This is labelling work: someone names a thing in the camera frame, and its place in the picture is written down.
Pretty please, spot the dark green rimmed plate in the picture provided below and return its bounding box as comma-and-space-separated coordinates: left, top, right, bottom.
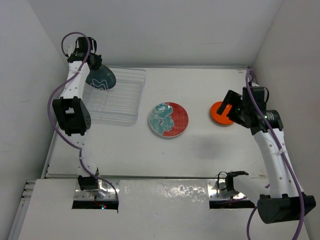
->
85, 64, 117, 91

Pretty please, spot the orange plastic plate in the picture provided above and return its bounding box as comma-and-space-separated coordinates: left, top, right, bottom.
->
210, 101, 234, 126

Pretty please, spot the red plate with teal flower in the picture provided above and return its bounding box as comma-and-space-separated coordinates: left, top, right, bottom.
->
148, 102, 189, 138

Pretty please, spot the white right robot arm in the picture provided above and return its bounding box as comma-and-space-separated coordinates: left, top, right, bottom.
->
216, 86, 316, 224

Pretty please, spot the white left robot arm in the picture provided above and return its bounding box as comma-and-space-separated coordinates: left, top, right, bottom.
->
52, 36, 102, 194

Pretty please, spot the white wire dish rack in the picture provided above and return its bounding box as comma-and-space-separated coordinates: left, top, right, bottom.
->
82, 67, 146, 125

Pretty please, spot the thin black cable right base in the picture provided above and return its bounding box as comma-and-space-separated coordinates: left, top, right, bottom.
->
216, 170, 232, 195

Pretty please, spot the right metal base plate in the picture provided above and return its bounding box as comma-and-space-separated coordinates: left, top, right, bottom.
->
207, 179, 248, 201

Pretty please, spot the metal base plate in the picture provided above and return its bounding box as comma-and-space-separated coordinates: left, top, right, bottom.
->
73, 180, 117, 201
207, 179, 248, 201

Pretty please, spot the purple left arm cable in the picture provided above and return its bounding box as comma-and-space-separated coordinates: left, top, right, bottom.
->
46, 31, 120, 202

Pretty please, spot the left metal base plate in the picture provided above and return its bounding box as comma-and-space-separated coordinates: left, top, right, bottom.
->
73, 180, 117, 201

